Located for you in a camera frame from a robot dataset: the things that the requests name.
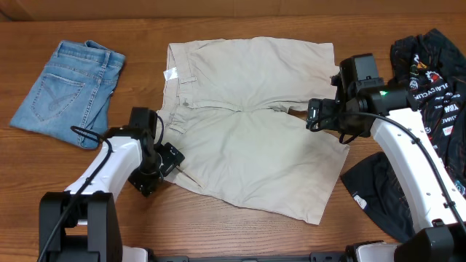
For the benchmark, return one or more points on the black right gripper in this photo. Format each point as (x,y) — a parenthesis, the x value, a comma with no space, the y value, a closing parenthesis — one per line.
(327,123)

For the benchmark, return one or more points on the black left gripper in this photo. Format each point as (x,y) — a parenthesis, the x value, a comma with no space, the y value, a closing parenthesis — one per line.
(170,155)

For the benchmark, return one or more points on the beige cotton shorts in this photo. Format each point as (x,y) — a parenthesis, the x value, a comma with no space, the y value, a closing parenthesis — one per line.
(230,107)

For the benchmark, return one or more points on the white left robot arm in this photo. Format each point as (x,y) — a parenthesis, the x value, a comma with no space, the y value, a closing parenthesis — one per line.
(80,223)

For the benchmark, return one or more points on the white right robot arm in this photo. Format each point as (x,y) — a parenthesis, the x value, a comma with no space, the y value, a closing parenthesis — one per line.
(365,106)

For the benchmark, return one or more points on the black printed cycling jersey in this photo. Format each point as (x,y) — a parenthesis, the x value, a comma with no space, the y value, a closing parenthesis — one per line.
(433,68)

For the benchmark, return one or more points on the folded blue denim jeans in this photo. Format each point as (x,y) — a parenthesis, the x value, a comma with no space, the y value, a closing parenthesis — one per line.
(74,89)

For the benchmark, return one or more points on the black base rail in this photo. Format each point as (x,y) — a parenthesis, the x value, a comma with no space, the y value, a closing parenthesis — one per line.
(247,257)

